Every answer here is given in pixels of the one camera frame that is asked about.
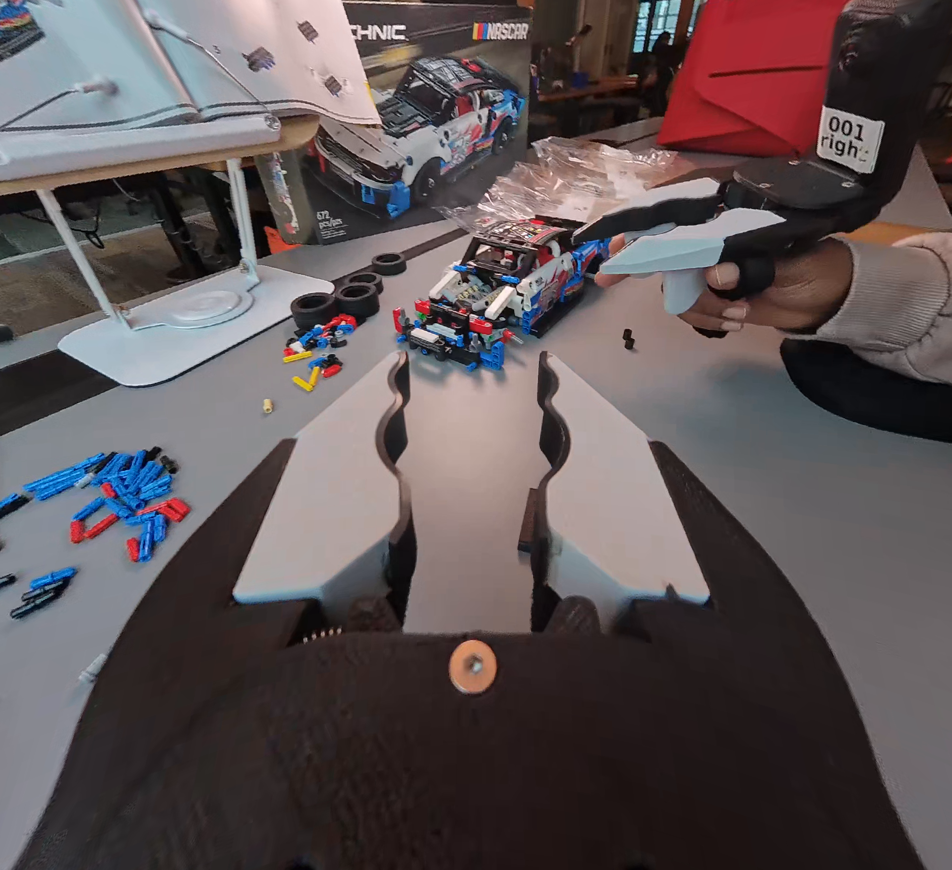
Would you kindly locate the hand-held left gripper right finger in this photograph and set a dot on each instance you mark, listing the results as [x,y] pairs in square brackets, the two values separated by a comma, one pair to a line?
[617,505]

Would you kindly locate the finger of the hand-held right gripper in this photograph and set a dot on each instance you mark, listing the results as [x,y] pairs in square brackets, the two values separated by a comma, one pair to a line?
[692,241]
[669,199]

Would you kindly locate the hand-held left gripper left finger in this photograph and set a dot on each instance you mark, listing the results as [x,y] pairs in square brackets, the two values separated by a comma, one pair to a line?
[327,498]

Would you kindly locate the person's right forearm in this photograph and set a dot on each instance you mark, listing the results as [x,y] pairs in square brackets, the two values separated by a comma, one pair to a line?
[907,290]

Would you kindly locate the grey desk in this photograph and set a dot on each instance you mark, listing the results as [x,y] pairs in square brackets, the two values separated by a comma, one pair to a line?
[706,438]

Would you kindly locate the person's right hand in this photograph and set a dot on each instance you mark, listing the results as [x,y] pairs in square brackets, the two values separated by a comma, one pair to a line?
[803,290]

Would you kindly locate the crumpled clear plastic bag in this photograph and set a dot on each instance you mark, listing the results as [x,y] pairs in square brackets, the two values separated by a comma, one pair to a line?
[595,163]

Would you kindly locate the red felt tote bag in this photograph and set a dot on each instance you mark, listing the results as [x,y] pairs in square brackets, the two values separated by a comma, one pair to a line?
[744,104]

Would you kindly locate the toy brick race car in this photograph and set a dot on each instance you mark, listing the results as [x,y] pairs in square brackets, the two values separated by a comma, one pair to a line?
[535,275]

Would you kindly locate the pile of mixed coloured pieces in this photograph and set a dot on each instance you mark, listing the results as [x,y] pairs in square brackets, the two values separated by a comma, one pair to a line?
[327,325]

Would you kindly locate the pile of blue red pins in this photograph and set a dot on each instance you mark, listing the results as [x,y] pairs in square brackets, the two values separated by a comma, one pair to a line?
[134,483]

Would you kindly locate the black toy car box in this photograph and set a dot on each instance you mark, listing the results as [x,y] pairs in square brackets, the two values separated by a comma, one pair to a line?
[446,104]

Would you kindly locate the small white connector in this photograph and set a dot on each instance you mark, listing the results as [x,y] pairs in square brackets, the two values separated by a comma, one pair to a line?
[93,669]

